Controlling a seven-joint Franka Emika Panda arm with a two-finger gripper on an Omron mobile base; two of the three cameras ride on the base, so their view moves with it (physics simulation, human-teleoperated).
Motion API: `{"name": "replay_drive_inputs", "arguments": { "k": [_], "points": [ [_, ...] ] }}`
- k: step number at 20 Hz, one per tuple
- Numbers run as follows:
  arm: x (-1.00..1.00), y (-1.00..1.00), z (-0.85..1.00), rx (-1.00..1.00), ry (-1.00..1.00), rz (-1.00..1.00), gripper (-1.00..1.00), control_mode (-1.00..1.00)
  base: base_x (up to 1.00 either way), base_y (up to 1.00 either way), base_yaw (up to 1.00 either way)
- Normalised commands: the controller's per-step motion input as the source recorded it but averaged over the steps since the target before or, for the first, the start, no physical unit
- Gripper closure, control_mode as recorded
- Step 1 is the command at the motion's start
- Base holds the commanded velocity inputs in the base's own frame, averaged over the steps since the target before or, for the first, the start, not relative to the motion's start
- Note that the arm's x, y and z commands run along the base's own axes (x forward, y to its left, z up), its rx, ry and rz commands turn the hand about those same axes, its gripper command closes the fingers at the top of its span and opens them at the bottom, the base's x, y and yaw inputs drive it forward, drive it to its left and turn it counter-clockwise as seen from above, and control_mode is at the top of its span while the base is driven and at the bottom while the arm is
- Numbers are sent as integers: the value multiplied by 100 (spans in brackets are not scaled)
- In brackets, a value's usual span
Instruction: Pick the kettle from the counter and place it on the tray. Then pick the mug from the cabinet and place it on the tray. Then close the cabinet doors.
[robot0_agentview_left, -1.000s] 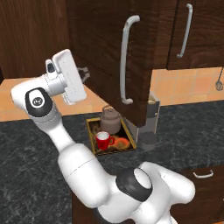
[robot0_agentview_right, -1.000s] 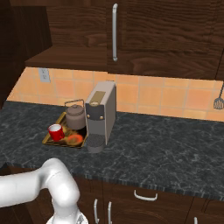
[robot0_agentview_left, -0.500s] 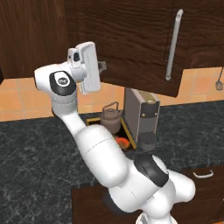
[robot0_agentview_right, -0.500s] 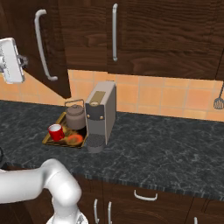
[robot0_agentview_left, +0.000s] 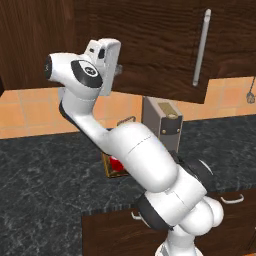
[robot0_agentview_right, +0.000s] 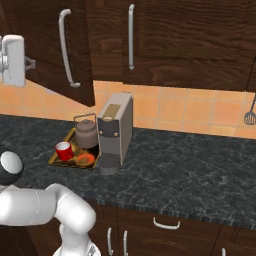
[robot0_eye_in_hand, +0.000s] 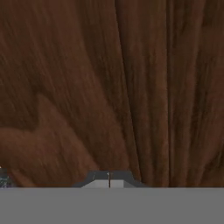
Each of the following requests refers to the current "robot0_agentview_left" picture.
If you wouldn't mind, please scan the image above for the brown tray with handles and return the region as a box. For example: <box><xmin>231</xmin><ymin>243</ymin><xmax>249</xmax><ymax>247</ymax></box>
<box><xmin>100</xmin><ymin>115</ymin><xmax>138</xmax><ymax>180</ymax></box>

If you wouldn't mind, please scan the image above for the hanging metal whisk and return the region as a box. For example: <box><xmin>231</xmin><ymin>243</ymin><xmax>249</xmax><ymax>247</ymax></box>
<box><xmin>245</xmin><ymin>76</ymin><xmax>256</xmax><ymax>105</ymax></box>

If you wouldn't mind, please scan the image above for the silver cabinet door handle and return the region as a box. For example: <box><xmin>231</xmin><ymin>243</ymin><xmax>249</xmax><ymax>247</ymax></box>
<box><xmin>192</xmin><ymin>8</ymin><xmax>213</xmax><ymax>88</ymax></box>

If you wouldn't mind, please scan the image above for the red round object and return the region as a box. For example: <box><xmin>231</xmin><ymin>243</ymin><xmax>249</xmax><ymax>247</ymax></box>
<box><xmin>108</xmin><ymin>155</ymin><xmax>126</xmax><ymax>173</ymax></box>

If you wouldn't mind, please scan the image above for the grey and black box appliance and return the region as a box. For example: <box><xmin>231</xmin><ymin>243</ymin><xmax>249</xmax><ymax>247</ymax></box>
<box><xmin>142</xmin><ymin>95</ymin><xmax>184</xmax><ymax>158</ymax></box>

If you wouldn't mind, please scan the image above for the dark wood drawer front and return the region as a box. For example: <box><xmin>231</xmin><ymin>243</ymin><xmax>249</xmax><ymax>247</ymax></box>
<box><xmin>194</xmin><ymin>188</ymin><xmax>256</xmax><ymax>256</ymax></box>
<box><xmin>81</xmin><ymin>205</ymin><xmax>169</xmax><ymax>256</ymax></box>

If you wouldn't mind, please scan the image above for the dark wood cabinet door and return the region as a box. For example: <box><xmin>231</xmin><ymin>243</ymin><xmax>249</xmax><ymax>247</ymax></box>
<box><xmin>208</xmin><ymin>0</ymin><xmax>256</xmax><ymax>81</ymax></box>
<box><xmin>73</xmin><ymin>0</ymin><xmax>212</xmax><ymax>105</ymax></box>
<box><xmin>0</xmin><ymin>0</ymin><xmax>76</xmax><ymax>92</ymax></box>

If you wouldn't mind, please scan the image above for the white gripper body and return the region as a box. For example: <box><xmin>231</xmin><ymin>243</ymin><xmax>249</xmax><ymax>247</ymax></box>
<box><xmin>99</xmin><ymin>38</ymin><xmax>122</xmax><ymax>97</ymax></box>

